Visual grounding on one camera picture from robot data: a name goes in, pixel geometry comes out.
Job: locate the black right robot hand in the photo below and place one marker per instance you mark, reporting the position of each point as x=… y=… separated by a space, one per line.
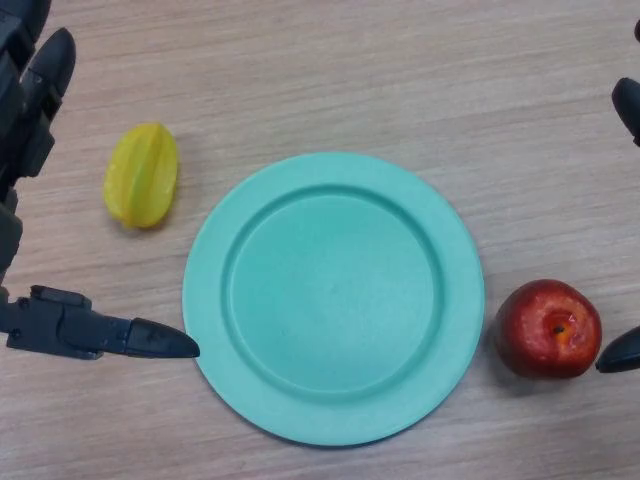
x=627 y=107

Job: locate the red apple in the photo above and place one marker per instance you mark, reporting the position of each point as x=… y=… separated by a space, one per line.
x=542 y=327

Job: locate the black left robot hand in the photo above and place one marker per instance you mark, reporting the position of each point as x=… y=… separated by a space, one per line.
x=75 y=330

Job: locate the green round plate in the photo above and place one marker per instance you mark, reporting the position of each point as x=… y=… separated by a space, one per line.
x=332 y=295

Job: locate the yellow starfruit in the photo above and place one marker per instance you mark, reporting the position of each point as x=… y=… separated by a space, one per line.
x=142 y=175

